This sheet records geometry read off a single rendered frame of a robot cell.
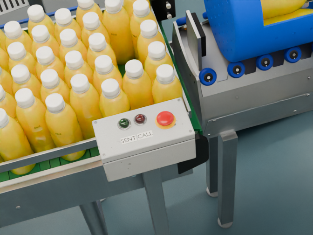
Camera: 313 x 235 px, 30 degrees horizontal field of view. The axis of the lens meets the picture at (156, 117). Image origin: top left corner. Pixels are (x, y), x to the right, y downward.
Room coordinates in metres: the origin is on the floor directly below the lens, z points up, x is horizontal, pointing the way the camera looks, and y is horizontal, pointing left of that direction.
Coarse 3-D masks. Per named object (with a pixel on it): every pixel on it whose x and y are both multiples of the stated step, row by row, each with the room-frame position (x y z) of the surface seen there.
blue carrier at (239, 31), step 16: (208, 0) 1.08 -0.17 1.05; (224, 0) 0.96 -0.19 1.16; (240, 0) 0.92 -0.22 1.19; (256, 0) 0.92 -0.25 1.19; (208, 16) 1.08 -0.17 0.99; (224, 16) 0.96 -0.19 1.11; (240, 16) 0.90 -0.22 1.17; (256, 16) 0.90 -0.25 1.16; (304, 16) 0.91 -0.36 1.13; (224, 32) 0.96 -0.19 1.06; (240, 32) 0.88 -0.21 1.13; (256, 32) 0.89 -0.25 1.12; (272, 32) 0.89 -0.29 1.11; (288, 32) 0.89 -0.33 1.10; (304, 32) 0.90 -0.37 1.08; (224, 48) 0.96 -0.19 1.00; (240, 48) 0.88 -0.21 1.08; (256, 48) 0.88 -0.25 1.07; (272, 48) 0.90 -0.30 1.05
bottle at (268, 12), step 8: (264, 0) 0.96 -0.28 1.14; (272, 0) 0.96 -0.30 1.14; (280, 0) 0.96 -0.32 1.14; (288, 0) 0.96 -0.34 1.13; (296, 0) 0.96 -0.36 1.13; (304, 0) 0.97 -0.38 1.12; (264, 8) 0.95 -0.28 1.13; (272, 8) 0.95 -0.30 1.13; (280, 8) 0.95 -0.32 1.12; (288, 8) 0.95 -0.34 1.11; (296, 8) 0.96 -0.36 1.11; (264, 16) 0.94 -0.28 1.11; (272, 16) 0.95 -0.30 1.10
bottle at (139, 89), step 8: (144, 72) 0.86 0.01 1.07; (128, 80) 0.84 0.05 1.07; (136, 80) 0.84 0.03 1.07; (144, 80) 0.84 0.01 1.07; (128, 88) 0.83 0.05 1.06; (136, 88) 0.83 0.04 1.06; (144, 88) 0.83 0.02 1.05; (128, 96) 0.83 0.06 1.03; (136, 96) 0.82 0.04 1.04; (144, 96) 0.82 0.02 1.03; (136, 104) 0.82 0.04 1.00; (144, 104) 0.82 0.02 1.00; (152, 104) 0.84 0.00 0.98
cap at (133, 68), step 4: (132, 60) 0.87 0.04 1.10; (136, 60) 0.87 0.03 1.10; (128, 64) 0.86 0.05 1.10; (132, 64) 0.86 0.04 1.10; (136, 64) 0.86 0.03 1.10; (140, 64) 0.86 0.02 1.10; (128, 68) 0.85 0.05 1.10; (132, 68) 0.85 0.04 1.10; (136, 68) 0.85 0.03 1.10; (140, 68) 0.85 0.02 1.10; (128, 72) 0.84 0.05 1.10; (132, 72) 0.84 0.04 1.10; (136, 72) 0.84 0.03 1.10; (140, 72) 0.84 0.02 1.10; (132, 76) 0.84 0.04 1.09; (136, 76) 0.84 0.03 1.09
